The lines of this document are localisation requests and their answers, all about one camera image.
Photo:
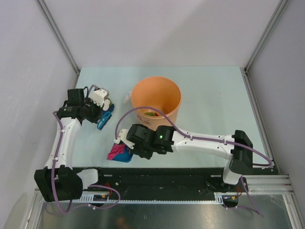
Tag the aluminium frame rail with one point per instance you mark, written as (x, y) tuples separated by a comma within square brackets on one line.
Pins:
[(269, 185)]

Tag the orange plastic bucket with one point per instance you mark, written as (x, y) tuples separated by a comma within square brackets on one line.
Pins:
[(156, 94)]

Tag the white paper scrap right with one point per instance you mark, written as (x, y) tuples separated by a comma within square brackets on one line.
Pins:
[(127, 98)]

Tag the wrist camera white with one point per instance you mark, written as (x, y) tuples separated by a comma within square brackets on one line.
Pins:
[(99, 96), (122, 138)]

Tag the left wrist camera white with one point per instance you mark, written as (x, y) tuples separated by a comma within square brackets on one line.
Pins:
[(99, 96)]

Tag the white cable duct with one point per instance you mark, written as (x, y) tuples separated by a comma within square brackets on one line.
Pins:
[(200, 198)]

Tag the blue plastic dustpan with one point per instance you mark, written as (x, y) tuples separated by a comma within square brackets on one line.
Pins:
[(127, 155)]

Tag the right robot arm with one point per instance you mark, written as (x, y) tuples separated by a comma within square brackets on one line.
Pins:
[(236, 148)]

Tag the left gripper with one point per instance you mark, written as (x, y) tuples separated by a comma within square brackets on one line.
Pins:
[(95, 119)]

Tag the green paper scrap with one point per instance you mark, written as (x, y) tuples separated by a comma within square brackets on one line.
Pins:
[(149, 113)]

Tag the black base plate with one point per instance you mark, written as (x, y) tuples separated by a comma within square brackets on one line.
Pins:
[(166, 181)]

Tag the blue hand brush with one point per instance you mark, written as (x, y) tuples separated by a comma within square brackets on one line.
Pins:
[(103, 120)]

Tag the aluminium corner post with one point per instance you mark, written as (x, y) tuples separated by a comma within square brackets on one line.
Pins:
[(57, 34), (275, 18)]

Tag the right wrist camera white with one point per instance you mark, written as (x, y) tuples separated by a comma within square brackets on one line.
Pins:
[(122, 138)]

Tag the left aluminium corner post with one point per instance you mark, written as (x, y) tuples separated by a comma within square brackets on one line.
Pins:
[(57, 34)]

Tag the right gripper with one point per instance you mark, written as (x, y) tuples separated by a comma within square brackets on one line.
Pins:
[(147, 156)]

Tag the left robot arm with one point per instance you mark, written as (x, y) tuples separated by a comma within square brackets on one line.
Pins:
[(57, 181)]

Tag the right aluminium corner post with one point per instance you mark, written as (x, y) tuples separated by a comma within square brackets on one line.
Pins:
[(275, 18)]

